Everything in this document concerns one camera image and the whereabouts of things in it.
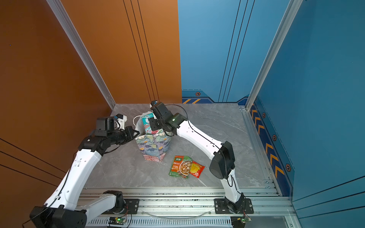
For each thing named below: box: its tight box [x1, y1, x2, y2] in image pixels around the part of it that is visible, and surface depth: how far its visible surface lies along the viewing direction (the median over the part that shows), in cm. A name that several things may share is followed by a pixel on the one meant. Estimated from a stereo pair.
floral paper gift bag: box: [134, 114, 172, 163], surface depth 80 cm
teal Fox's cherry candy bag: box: [141, 112, 156, 135], surface depth 82 cm
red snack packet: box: [189, 160, 206, 179], surface depth 87 cm
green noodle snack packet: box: [168, 155, 193, 179], surface depth 88 cm
